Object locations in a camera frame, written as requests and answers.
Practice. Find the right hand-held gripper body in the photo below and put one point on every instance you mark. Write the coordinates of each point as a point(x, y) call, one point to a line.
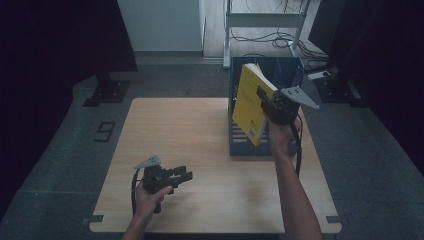
point(283, 106)

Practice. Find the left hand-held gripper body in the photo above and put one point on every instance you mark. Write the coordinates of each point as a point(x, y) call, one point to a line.
point(155, 176)

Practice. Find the yellow book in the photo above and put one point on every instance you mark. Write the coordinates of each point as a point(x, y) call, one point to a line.
point(248, 110)

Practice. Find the blue file box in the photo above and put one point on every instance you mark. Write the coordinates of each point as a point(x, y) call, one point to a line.
point(286, 71)

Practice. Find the person's left hand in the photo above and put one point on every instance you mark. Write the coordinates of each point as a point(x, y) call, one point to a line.
point(146, 203)

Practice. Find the person's right hand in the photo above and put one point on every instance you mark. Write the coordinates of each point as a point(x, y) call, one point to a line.
point(283, 138)

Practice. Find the white power strip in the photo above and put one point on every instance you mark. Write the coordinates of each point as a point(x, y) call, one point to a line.
point(318, 75)

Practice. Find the black stand base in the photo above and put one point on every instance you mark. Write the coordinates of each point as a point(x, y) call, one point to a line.
point(106, 91)
point(336, 90)

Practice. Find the dark curtain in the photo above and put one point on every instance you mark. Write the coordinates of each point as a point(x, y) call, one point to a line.
point(383, 60)
point(50, 50)

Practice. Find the white metal desk frame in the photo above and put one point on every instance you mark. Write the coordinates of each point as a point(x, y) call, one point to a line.
point(263, 20)

